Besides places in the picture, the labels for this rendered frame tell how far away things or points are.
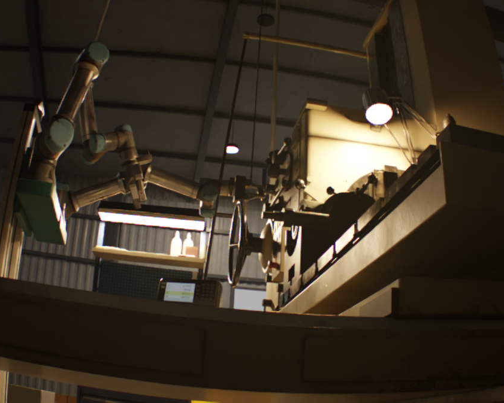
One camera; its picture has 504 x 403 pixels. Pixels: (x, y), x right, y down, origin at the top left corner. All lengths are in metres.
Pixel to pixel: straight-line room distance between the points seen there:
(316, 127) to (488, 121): 0.96
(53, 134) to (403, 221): 1.51
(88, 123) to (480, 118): 1.89
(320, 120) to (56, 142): 1.13
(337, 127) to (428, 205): 1.70
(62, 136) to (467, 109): 1.92
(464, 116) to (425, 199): 2.04
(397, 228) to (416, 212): 0.08
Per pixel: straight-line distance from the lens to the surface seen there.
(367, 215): 1.21
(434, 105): 2.82
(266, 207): 2.77
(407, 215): 0.92
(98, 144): 2.25
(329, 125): 2.52
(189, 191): 2.72
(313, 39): 12.34
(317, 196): 2.31
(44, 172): 2.24
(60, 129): 2.17
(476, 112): 2.94
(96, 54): 2.38
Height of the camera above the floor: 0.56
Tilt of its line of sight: 21 degrees up
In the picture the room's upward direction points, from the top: 3 degrees clockwise
